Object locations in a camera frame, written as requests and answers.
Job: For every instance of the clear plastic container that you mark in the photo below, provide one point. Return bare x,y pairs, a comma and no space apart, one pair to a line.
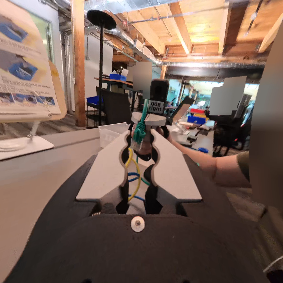
110,134

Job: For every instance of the wooden post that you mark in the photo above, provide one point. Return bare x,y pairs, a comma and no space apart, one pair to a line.
78,66

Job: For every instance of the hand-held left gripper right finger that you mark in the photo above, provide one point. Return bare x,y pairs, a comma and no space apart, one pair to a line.
174,176

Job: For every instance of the black chair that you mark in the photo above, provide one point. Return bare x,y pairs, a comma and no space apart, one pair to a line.
115,106

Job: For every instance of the person's right forearm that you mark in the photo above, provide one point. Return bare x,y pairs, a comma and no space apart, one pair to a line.
210,163

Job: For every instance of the black floor lamp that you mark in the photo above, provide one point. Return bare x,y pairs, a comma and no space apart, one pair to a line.
101,18

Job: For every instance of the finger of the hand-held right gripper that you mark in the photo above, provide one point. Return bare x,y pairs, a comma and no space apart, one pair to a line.
137,117
155,120

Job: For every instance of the person's right hand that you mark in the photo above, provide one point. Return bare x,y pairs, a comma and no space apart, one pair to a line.
147,147

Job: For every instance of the printed instruction sheet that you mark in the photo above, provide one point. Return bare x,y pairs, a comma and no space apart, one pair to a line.
22,66

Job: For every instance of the white stand base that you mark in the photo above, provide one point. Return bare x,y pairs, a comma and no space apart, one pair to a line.
37,144

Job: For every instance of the blue storage bin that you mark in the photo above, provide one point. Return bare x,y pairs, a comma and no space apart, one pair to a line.
92,100
197,119
117,77

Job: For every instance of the silver ventilation duct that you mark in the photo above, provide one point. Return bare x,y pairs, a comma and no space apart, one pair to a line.
132,5

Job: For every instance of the narrow silver duct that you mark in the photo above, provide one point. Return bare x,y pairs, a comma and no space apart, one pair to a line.
132,47

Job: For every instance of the wooden workbench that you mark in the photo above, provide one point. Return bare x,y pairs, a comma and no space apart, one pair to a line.
104,79

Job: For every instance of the red storage bin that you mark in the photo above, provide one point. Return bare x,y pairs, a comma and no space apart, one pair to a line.
196,110

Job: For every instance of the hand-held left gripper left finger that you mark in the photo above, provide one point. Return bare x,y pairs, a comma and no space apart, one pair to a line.
101,176

